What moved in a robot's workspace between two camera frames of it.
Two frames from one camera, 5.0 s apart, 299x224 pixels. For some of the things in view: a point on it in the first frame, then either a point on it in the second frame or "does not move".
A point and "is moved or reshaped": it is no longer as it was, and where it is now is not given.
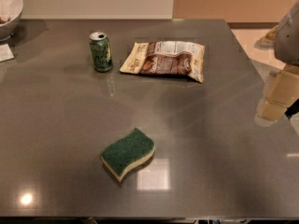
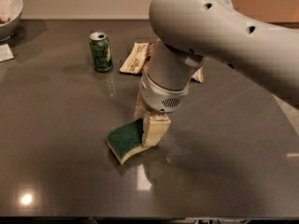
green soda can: (101, 50) does not move
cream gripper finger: (283, 88) -> (158, 99)
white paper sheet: (6, 52) does not move
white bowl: (11, 7) does not move
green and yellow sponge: (128, 151) is moved or reshaped
